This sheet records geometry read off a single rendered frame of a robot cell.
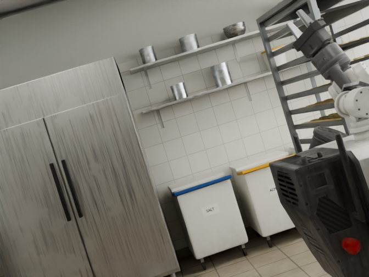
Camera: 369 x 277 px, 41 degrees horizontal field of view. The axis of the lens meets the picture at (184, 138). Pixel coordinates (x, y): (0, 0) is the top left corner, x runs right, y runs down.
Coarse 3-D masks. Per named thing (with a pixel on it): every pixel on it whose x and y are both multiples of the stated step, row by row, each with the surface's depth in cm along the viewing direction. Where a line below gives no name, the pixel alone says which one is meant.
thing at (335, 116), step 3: (330, 114) 296; (333, 114) 291; (336, 114) 283; (321, 117) 294; (324, 117) 291; (327, 117) 288; (330, 117) 277; (333, 117) 271; (336, 117) 267; (339, 117) 265; (312, 120) 293; (315, 120) 288; (318, 120) 279; (321, 120) 275; (324, 120) 269; (327, 120) 264; (303, 123) 292
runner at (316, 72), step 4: (312, 72) 256; (316, 72) 252; (296, 76) 274; (300, 76) 270; (304, 76) 266; (308, 76) 262; (312, 76) 257; (284, 80) 289; (288, 80) 285; (292, 80) 280; (296, 80) 276; (300, 80) 271; (284, 84) 291
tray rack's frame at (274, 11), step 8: (288, 0) 251; (296, 0) 267; (272, 8) 270; (280, 8) 262; (264, 16) 282; (264, 32) 292; (336, 32) 302; (264, 40) 292; (336, 40) 302; (272, 56) 293; (272, 64) 293; (272, 72) 294; (280, 80) 294; (312, 80) 300; (280, 88) 294; (280, 96) 294; (288, 112) 294; (320, 112) 301; (288, 120) 294; (288, 128) 297; (296, 152) 297
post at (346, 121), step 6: (306, 0) 235; (312, 0) 233; (312, 6) 232; (312, 12) 233; (318, 12) 233; (312, 18) 235; (318, 18) 233; (342, 120) 237; (348, 120) 235; (348, 126) 235; (348, 132) 235
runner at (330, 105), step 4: (320, 104) 259; (324, 104) 255; (328, 104) 251; (332, 104) 247; (300, 108) 281; (304, 108) 276; (308, 108) 272; (312, 108) 268; (316, 108) 264; (320, 108) 260; (324, 108) 256; (328, 108) 252; (332, 108) 248; (292, 112) 292; (296, 112) 288; (300, 112) 282; (304, 112) 278; (308, 112) 274
